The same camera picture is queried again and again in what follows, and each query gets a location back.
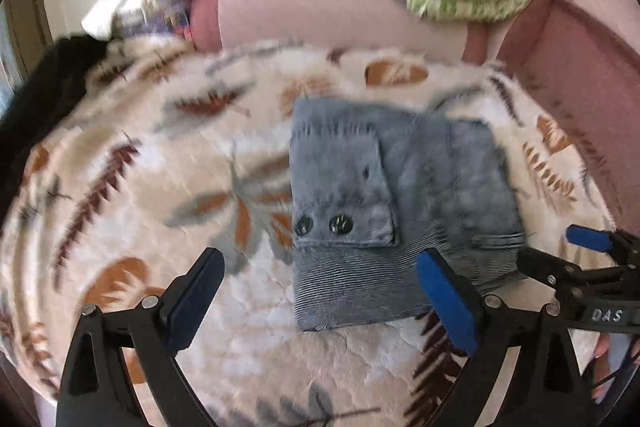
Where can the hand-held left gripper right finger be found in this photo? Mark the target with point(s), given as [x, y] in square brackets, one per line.
[445, 302]

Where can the person's right hand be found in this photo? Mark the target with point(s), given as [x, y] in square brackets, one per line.
[601, 349]

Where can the printed leaf pattern blanket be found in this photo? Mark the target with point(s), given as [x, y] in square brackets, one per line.
[150, 157]

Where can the blue-grey denim pants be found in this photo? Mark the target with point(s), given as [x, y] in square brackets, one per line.
[440, 177]

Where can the pink sofa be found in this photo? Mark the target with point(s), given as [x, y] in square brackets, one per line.
[310, 17]

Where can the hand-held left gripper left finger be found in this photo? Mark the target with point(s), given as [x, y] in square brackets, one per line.
[192, 307]

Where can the black cloth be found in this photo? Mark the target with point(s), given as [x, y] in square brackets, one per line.
[45, 102]

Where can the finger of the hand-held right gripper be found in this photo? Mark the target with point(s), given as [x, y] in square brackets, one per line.
[587, 237]
[545, 269]

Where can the white cloth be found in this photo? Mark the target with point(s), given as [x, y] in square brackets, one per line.
[107, 19]

